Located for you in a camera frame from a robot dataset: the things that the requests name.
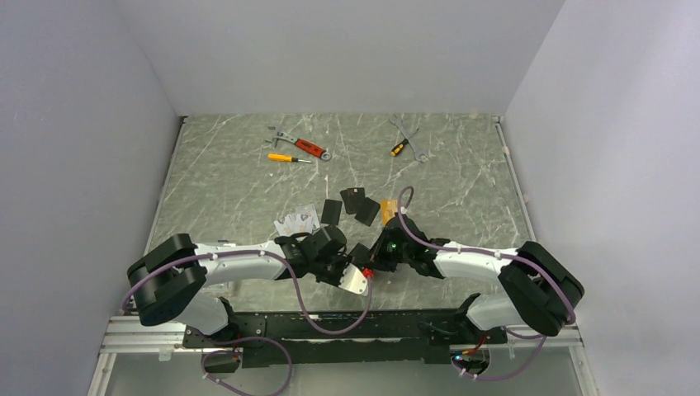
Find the black leather card holder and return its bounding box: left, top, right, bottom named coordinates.
left=348, top=243, right=373, bottom=271

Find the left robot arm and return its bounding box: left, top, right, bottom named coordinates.
left=125, top=225, right=368, bottom=347

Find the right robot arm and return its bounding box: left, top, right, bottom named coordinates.
left=370, top=216, right=585, bottom=342

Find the loose black card right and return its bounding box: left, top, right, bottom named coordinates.
left=355, top=196, right=381, bottom=227

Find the loose black card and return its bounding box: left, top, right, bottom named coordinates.
left=355, top=196, right=381, bottom=227
left=320, top=199, right=343, bottom=226

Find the loose black card left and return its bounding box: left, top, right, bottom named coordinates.
left=320, top=199, right=343, bottom=226

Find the black credit card stack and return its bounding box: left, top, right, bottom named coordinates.
left=339, top=187, right=366, bottom=215

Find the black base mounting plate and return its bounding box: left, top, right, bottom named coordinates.
left=182, top=309, right=507, bottom=368

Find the black yellow small screwdriver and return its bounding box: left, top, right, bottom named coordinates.
left=390, top=129, right=419, bottom=157

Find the clear plastic screw box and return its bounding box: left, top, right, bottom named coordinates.
left=213, top=240, right=237, bottom=292

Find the silver open-end wrench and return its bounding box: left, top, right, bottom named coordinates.
left=389, top=115, right=428, bottom=163

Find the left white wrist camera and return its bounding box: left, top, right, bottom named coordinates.
left=338, top=264, right=369, bottom=296

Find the red handled adjustable wrench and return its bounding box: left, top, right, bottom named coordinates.
left=266, top=125, right=332, bottom=161

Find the yellow handled screwdriver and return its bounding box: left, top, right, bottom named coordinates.
left=267, top=153, right=311, bottom=163

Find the aluminium frame rail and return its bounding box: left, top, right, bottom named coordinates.
left=98, top=316, right=598, bottom=395

